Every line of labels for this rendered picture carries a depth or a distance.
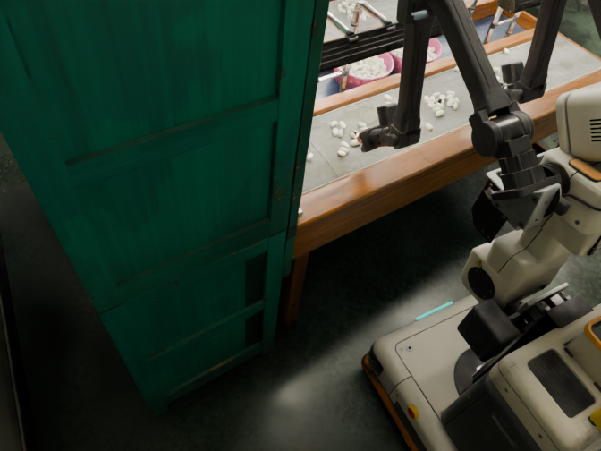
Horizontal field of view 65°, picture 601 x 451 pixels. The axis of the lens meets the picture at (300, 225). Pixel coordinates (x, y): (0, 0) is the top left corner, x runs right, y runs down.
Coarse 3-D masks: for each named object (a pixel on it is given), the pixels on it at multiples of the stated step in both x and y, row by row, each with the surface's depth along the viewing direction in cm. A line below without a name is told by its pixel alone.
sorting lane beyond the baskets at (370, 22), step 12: (336, 0) 230; (360, 0) 232; (372, 0) 234; (384, 0) 235; (396, 0) 236; (468, 0) 243; (336, 12) 223; (384, 12) 228; (348, 24) 217; (360, 24) 218; (372, 24) 219; (336, 36) 210
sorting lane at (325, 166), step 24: (528, 48) 219; (576, 48) 223; (456, 72) 202; (552, 72) 209; (576, 72) 210; (456, 96) 191; (312, 120) 174; (336, 120) 175; (360, 120) 176; (432, 120) 180; (456, 120) 182; (312, 144) 166; (336, 144) 167; (360, 144) 168; (312, 168) 159; (336, 168) 160; (360, 168) 161
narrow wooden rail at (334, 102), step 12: (516, 36) 220; (528, 36) 221; (492, 48) 211; (444, 60) 202; (432, 72) 197; (372, 84) 187; (384, 84) 187; (396, 84) 189; (336, 96) 180; (348, 96) 181; (360, 96) 182; (372, 96) 186; (324, 108) 175; (336, 108) 179
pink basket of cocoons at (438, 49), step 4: (432, 40) 213; (436, 40) 211; (432, 44) 213; (436, 44) 211; (440, 44) 209; (436, 48) 210; (440, 48) 208; (388, 52) 203; (392, 52) 201; (436, 52) 210; (440, 52) 206; (392, 56) 203; (396, 56) 200; (400, 56) 200; (436, 56) 208; (396, 60) 203; (400, 60) 201; (428, 60) 200; (432, 60) 201; (396, 64) 205; (400, 64) 204; (396, 68) 207; (400, 68) 205
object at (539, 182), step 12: (516, 156) 96; (528, 156) 96; (504, 168) 99; (516, 168) 97; (528, 168) 96; (540, 168) 96; (504, 180) 99; (516, 180) 96; (528, 180) 95; (540, 180) 96; (552, 180) 96; (504, 192) 97; (516, 192) 94; (528, 192) 94
